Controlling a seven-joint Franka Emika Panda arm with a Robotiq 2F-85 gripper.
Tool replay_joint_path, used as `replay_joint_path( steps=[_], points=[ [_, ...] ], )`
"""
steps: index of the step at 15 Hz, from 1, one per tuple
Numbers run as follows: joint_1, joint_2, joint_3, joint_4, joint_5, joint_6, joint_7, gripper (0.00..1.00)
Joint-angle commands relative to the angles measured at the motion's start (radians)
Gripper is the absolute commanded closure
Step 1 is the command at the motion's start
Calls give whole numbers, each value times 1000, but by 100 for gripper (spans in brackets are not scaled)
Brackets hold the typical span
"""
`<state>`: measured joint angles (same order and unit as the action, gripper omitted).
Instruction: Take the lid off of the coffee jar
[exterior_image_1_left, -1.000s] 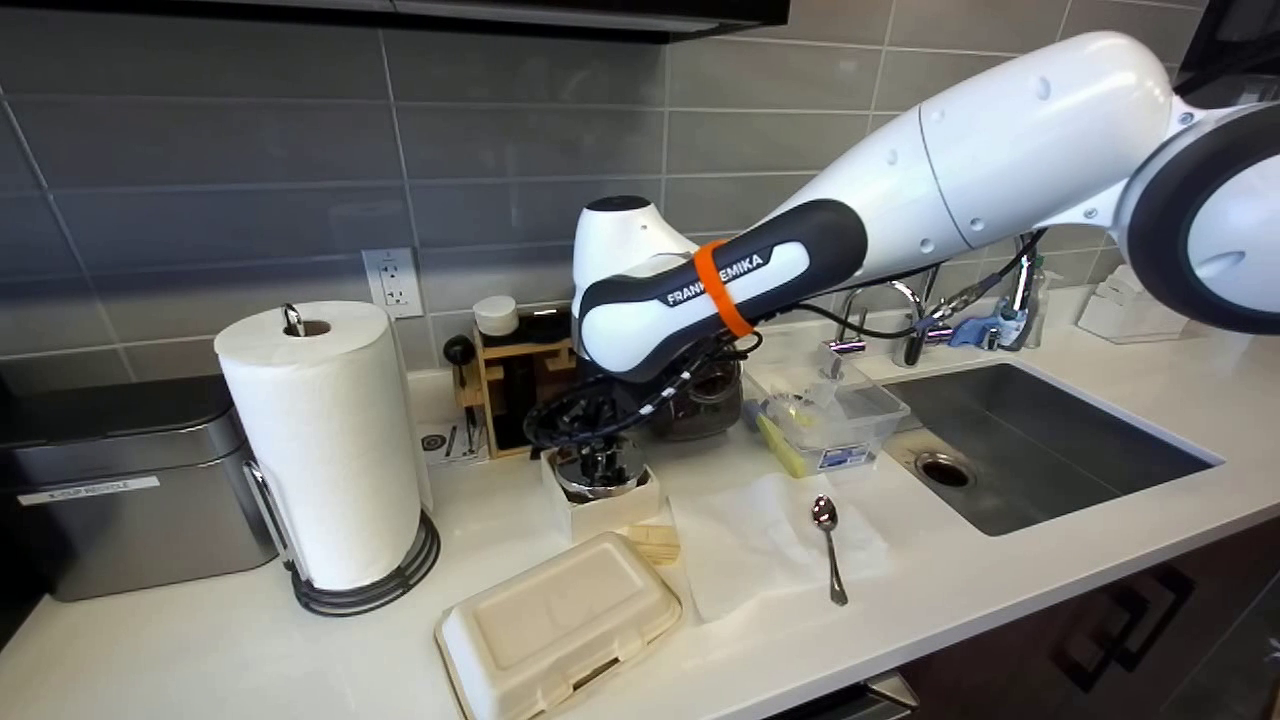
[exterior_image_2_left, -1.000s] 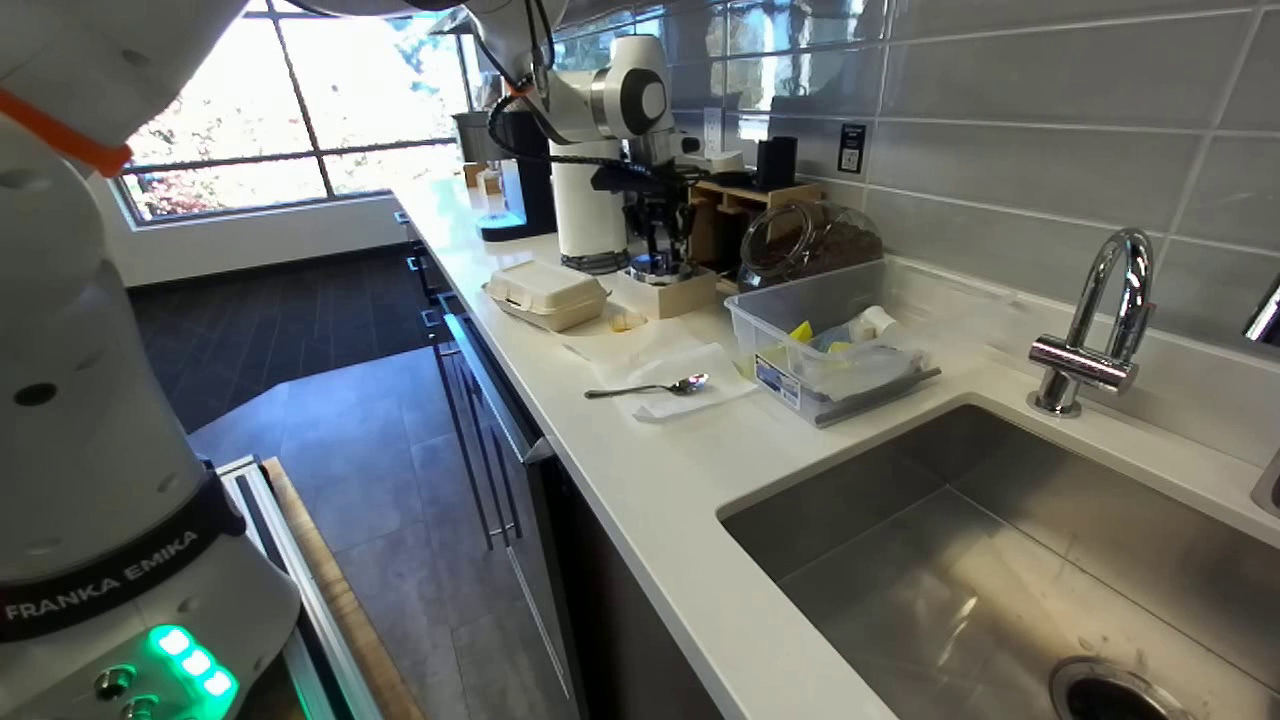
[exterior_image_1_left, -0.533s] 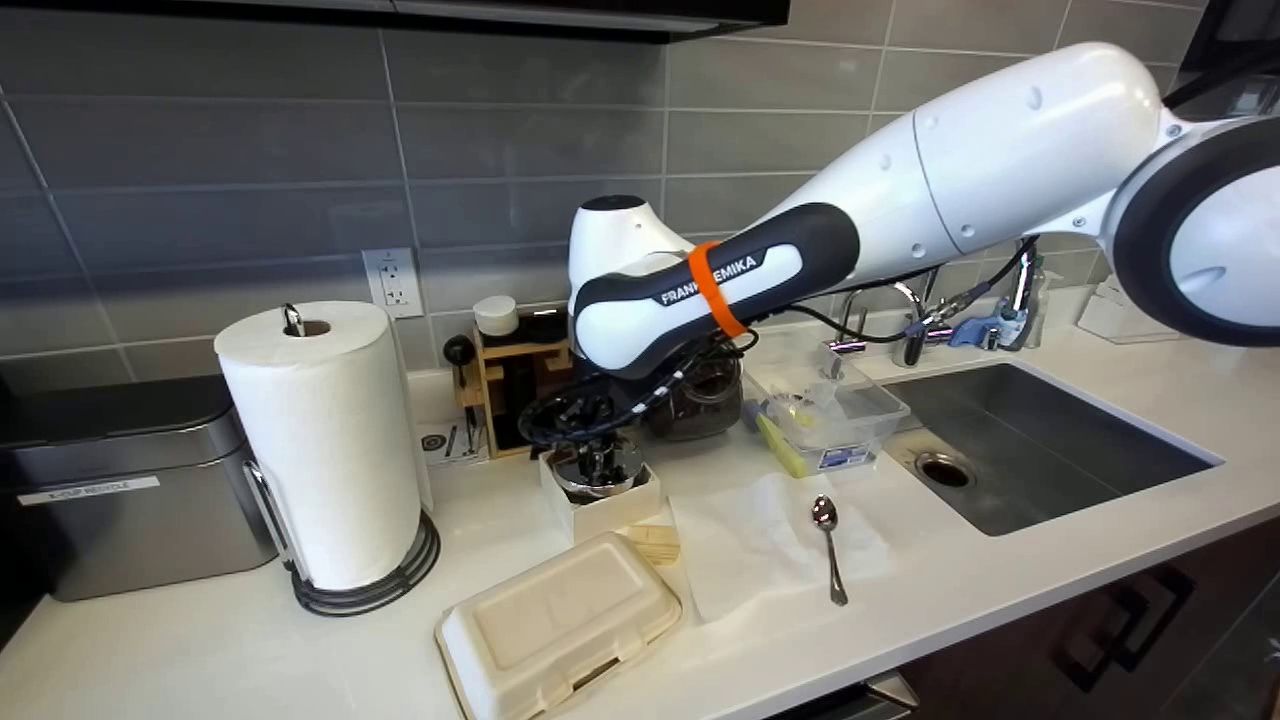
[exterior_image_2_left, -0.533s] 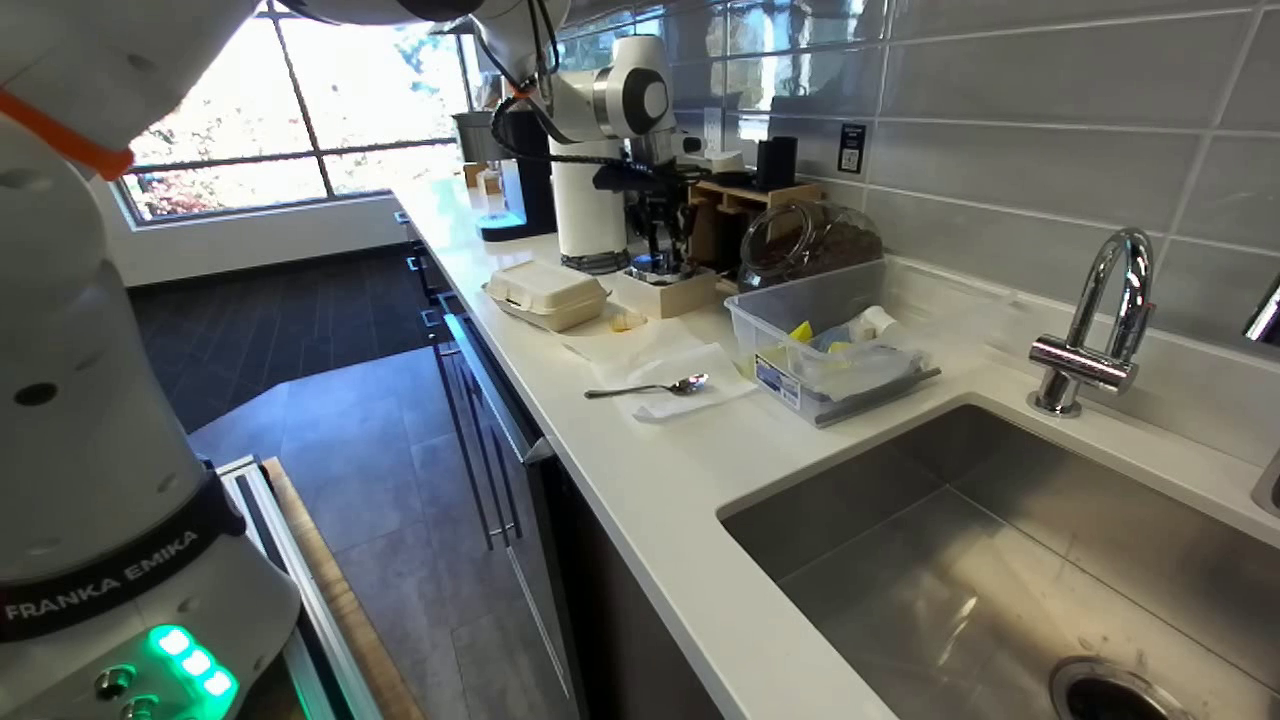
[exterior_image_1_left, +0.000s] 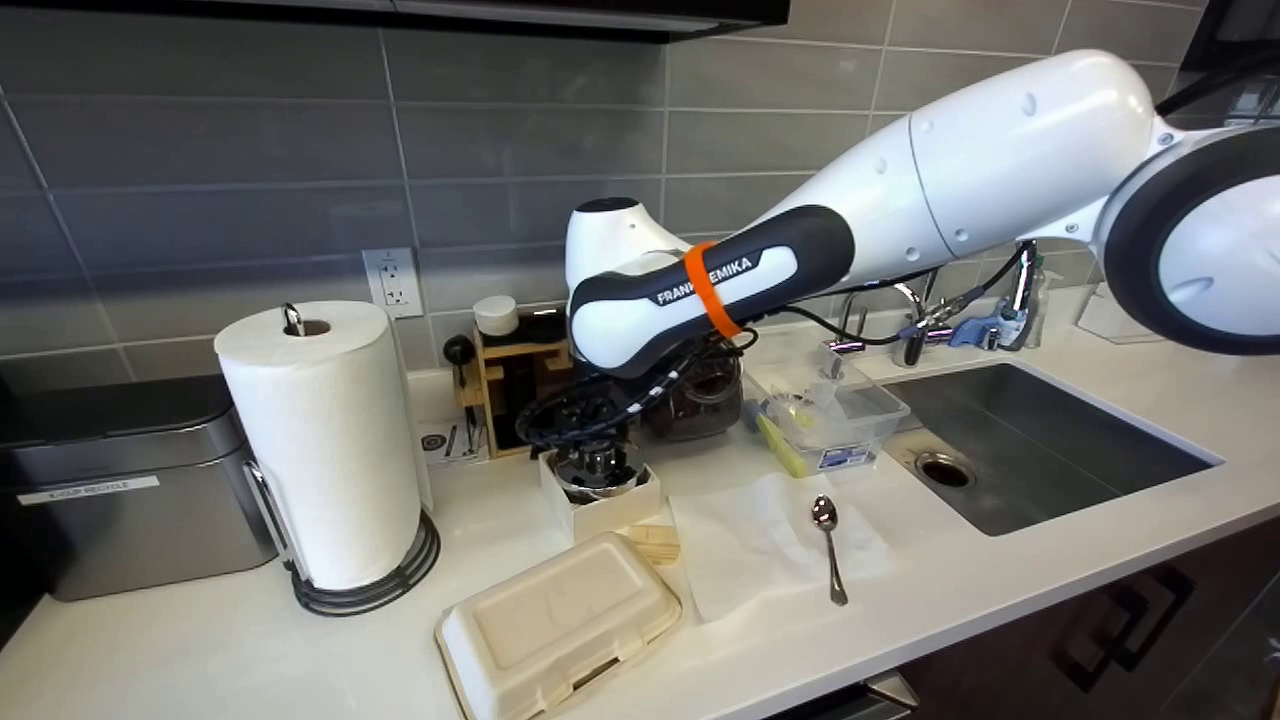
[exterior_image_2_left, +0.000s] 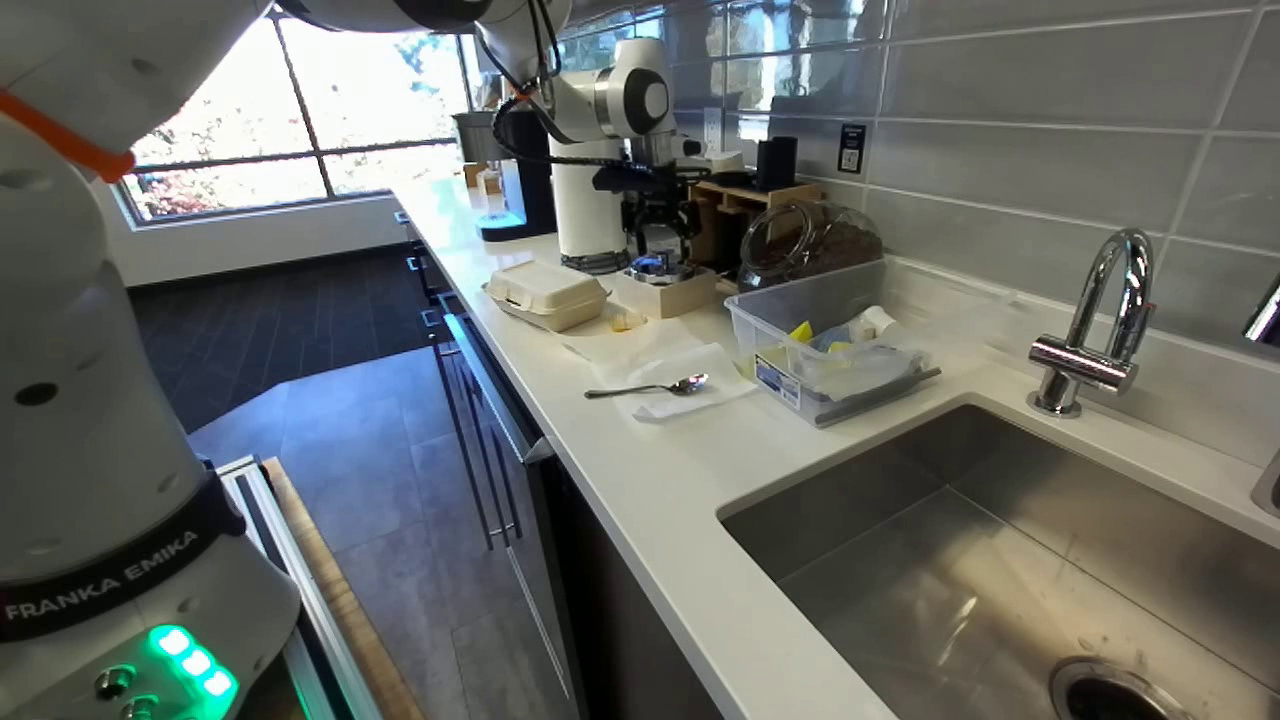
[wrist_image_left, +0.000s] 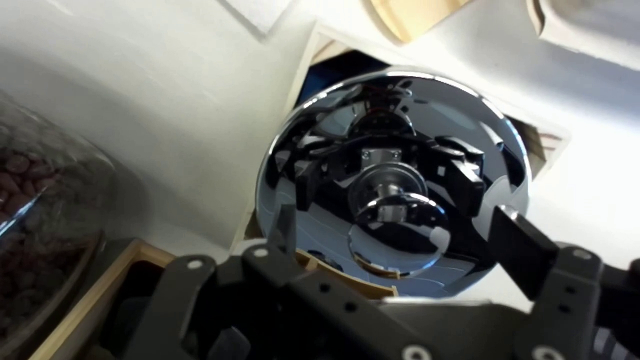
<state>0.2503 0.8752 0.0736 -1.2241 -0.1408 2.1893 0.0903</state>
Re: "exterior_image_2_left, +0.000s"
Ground glass coffee bean jar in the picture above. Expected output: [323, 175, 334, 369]
[735, 196, 888, 291]

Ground robot mounting table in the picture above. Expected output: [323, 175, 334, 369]
[212, 452, 433, 720]

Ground wooden countertop rack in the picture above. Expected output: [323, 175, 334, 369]
[684, 171, 830, 275]

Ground black cup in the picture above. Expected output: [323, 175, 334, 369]
[753, 134, 802, 192]

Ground wall power outlet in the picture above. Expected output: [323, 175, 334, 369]
[830, 119, 871, 182]

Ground small wooden box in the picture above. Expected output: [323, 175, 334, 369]
[619, 259, 724, 325]

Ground small white bottle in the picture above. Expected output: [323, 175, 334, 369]
[846, 303, 898, 350]

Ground black coffee machine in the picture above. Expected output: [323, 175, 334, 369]
[453, 103, 561, 246]

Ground white takeout container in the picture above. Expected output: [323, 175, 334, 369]
[479, 255, 610, 335]

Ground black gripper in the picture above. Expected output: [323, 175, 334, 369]
[588, 151, 701, 265]

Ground chrome sink faucet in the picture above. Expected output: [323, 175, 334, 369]
[1022, 226, 1158, 422]

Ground black paper towel holder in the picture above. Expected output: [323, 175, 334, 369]
[561, 246, 640, 282]

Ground chrome tap handle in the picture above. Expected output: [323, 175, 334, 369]
[1241, 269, 1280, 352]

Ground dark kitchen cabinet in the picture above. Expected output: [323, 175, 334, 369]
[402, 246, 729, 720]

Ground stainless steel sink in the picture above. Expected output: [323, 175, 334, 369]
[714, 396, 1280, 720]

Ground metal spoon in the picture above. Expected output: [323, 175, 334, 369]
[578, 369, 714, 405]

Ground white paper towel roll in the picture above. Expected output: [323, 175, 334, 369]
[547, 158, 633, 265]

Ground clear plastic bin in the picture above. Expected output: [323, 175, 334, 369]
[724, 255, 942, 431]

